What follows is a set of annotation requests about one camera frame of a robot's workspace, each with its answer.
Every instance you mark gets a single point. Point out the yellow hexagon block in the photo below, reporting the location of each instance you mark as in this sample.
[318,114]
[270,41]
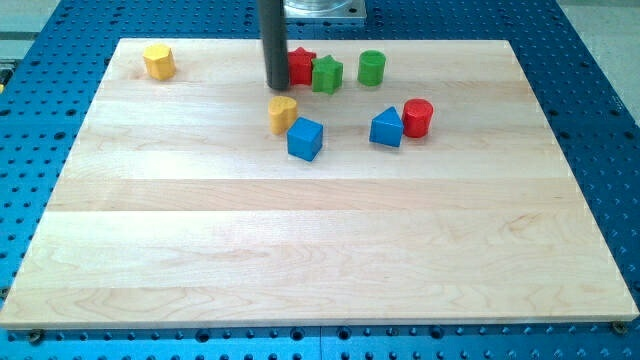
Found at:
[159,61]

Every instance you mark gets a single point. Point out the green star block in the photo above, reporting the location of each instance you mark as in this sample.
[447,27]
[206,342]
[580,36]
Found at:
[327,74]

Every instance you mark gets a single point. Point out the yellow heart block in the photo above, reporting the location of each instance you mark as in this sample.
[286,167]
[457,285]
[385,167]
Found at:
[283,112]

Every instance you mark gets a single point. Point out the blue triangle block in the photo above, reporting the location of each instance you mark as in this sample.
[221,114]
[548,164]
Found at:
[387,128]

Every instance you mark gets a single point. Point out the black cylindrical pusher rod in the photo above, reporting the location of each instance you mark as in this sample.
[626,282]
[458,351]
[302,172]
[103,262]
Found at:
[273,34]

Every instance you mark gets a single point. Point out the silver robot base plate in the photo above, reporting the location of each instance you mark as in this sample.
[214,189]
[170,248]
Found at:
[325,10]

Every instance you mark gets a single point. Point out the blue cube block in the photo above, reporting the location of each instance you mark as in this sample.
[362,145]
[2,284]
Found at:
[305,139]

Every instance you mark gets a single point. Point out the green cylinder block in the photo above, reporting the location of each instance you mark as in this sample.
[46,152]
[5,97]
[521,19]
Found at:
[371,67]

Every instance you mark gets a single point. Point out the red cylinder block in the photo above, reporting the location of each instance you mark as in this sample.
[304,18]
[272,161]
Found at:
[416,117]

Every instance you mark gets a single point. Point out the light wooden board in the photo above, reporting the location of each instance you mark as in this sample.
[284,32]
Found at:
[177,207]

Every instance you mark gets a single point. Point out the red star block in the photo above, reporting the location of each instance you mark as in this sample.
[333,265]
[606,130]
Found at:
[300,62]

